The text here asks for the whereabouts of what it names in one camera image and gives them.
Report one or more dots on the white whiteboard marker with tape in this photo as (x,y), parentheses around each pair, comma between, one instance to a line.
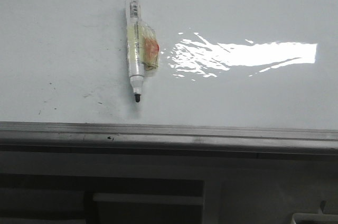
(142,47)

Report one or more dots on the white plastic tray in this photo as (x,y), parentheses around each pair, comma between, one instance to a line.
(314,218)

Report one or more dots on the white whiteboard with metal frame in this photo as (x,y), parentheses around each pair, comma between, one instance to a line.
(233,75)

